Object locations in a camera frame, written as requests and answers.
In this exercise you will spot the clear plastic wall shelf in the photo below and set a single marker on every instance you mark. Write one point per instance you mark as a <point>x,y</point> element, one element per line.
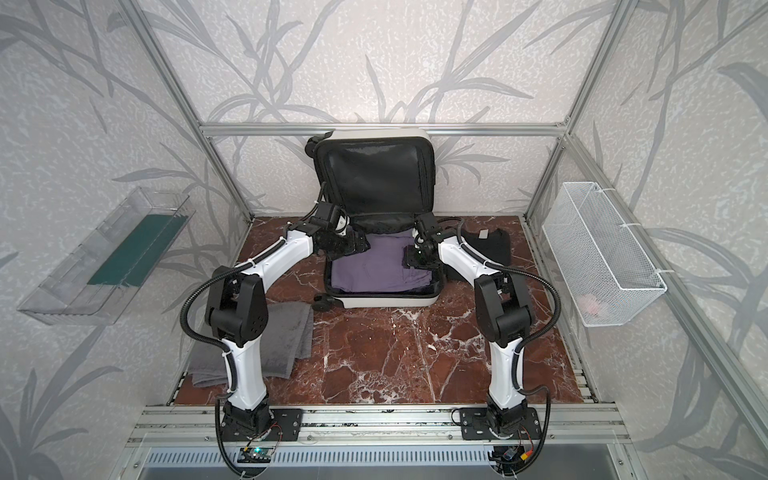
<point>96,282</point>

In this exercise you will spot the aluminium frame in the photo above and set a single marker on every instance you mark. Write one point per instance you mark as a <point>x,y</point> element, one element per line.
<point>744,394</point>

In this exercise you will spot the white hard-shell suitcase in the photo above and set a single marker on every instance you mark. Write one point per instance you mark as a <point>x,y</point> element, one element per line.
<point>383,180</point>

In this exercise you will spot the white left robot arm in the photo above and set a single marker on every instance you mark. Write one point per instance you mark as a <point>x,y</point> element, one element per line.
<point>230,311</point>

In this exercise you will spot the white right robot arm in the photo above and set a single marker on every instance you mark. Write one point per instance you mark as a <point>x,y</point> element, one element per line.
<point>503,308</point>

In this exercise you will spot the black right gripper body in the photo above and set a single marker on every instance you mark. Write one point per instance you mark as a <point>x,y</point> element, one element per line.
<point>417,257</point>

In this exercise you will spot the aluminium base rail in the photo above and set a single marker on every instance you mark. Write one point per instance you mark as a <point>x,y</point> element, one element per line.
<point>373,425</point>

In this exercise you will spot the right circuit board with wires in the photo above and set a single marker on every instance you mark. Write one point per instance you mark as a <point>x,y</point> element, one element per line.
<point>511,457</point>

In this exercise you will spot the grey folded towel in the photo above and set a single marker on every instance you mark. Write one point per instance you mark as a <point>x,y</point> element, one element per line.
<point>287,337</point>

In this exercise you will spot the white wire basket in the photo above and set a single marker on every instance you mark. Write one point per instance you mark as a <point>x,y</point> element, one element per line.
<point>598,253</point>

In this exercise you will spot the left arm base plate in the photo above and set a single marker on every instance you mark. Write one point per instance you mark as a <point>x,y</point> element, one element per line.
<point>261,425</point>

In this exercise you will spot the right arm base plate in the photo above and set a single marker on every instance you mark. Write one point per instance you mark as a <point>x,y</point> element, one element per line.
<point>519,423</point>

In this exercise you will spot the purple trousers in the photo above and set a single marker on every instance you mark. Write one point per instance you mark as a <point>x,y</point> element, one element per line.
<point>380,269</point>

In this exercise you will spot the green circuit board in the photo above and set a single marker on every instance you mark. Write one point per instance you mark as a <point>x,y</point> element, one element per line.
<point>255,455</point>

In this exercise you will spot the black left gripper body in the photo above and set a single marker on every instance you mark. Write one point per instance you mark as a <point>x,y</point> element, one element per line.
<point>351,242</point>

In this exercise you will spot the pink object in basket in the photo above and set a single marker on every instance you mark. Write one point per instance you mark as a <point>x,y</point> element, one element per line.
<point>590,305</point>

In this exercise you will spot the black shirt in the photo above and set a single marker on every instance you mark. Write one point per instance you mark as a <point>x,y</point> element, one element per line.
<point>495,245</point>

